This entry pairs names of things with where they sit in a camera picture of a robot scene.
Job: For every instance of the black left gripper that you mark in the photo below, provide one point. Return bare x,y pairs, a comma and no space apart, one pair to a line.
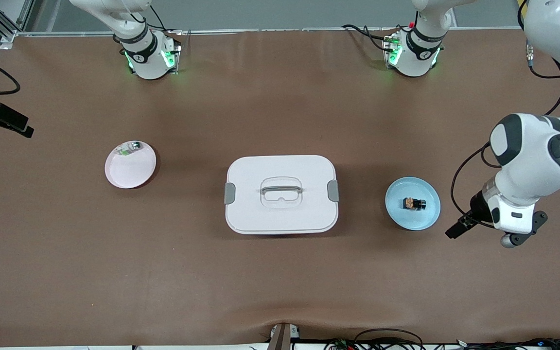
477,206

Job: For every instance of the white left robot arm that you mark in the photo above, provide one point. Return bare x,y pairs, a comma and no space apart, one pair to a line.
528,160

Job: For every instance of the brown table cover mat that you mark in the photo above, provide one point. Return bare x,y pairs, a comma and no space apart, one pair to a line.
280,282

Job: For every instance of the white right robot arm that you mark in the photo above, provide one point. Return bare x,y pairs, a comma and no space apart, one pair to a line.
146,53

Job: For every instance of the green white push-button switch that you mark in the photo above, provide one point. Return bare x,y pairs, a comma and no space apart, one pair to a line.
129,147

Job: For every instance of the pink round plate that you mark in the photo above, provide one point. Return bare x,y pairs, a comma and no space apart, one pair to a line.
129,172

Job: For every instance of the orange black push-button switch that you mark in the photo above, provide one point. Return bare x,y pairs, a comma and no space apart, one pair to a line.
415,203

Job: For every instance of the light blue round plate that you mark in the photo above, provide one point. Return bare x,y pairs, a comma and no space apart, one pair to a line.
412,221

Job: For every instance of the white lidded storage box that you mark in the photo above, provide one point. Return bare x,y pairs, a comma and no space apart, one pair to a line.
280,218

